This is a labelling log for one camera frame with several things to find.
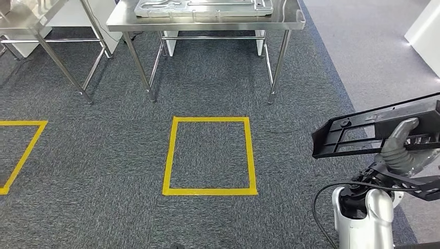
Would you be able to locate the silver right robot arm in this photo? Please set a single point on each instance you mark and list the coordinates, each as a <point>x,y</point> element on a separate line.
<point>364,220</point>

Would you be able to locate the white desk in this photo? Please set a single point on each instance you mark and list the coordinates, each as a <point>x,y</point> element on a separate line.
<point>171,43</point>

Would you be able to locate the stamped grey metal panel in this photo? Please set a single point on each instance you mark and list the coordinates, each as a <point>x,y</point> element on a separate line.
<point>206,10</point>

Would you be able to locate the yellow floor tape square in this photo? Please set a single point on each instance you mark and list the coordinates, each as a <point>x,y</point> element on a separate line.
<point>24,122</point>
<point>209,191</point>

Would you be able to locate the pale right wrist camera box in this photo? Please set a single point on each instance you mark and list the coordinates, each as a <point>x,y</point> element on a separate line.
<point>426,187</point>

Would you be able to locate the black plastic license plate frame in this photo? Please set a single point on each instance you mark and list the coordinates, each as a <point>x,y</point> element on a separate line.
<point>405,115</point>

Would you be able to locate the white cabinet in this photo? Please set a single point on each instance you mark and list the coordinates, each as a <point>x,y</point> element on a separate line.
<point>62,17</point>

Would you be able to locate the stainless steel workbench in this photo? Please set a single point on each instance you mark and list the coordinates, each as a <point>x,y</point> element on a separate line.
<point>206,22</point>

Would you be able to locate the stainless steel side table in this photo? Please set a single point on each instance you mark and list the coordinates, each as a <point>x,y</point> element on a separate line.
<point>20,17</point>

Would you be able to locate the white box panel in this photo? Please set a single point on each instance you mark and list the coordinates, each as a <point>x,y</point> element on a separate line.
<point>426,34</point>

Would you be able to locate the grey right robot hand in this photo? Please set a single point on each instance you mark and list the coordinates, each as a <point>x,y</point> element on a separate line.
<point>409,125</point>

